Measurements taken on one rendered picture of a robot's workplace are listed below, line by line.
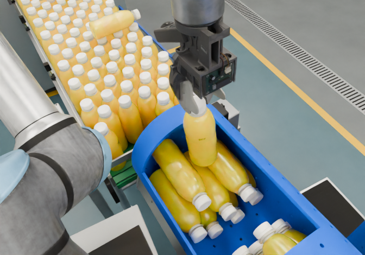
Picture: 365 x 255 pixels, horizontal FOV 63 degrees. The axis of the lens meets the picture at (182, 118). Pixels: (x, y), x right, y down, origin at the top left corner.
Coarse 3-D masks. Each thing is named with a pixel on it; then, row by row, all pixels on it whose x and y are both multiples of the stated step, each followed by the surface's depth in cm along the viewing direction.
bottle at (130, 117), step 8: (120, 112) 97; (128, 112) 96; (136, 112) 98; (120, 120) 100; (128, 120) 98; (136, 120) 100; (128, 128) 101; (136, 128) 102; (128, 136) 105; (136, 136) 105
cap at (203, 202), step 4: (200, 196) 68; (204, 196) 68; (208, 196) 69; (196, 200) 68; (200, 200) 68; (204, 200) 68; (208, 200) 68; (196, 204) 68; (200, 204) 67; (204, 204) 68; (208, 204) 69; (200, 208) 68; (204, 208) 70
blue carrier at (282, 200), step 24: (168, 120) 71; (216, 120) 72; (144, 144) 72; (240, 144) 67; (144, 168) 73; (264, 168) 63; (264, 192) 78; (288, 192) 59; (168, 216) 66; (264, 216) 78; (288, 216) 73; (312, 216) 56; (216, 240) 78; (240, 240) 78; (312, 240) 51; (336, 240) 53
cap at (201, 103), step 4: (196, 96) 60; (196, 100) 59; (200, 100) 59; (204, 100) 59; (200, 104) 59; (204, 104) 58; (200, 108) 58; (204, 108) 59; (192, 112) 59; (200, 112) 59
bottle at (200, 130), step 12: (192, 120) 60; (204, 120) 60; (192, 132) 62; (204, 132) 62; (192, 144) 66; (204, 144) 65; (216, 144) 69; (192, 156) 71; (204, 156) 68; (216, 156) 72
